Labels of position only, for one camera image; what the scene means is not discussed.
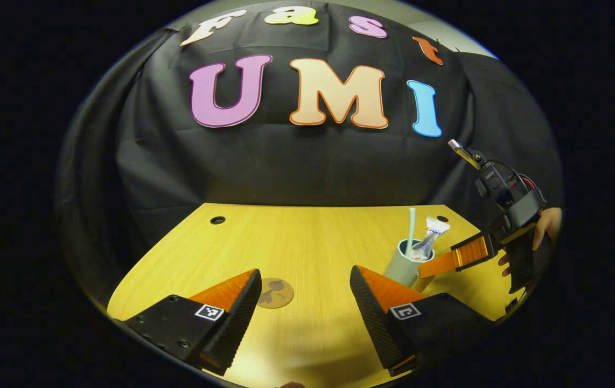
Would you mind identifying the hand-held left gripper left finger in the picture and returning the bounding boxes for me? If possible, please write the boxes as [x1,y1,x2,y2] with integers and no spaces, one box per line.
[111,268,263,377]

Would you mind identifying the white toothpaste tube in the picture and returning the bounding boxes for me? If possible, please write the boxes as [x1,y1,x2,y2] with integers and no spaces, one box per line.
[410,216,451,262]

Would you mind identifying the pale blue cup wooden handle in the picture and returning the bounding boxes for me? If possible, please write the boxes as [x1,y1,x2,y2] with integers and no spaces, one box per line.
[383,239,437,293]

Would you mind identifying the wooden desktop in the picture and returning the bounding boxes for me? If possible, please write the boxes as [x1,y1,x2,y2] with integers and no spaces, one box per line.
[107,203,526,388]

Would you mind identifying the round wooden coaster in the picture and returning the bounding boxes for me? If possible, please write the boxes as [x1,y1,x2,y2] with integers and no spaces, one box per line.
[256,278,295,309]

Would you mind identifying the black backdrop cloth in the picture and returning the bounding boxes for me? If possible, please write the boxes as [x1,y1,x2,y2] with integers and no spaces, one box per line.
[55,0,564,302]

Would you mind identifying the pale blue toothbrush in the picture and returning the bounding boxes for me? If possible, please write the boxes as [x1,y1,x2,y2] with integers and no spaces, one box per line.
[405,207,417,259]

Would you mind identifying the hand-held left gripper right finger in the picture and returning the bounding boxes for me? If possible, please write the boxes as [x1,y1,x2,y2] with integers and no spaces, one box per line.
[350,265,497,378]

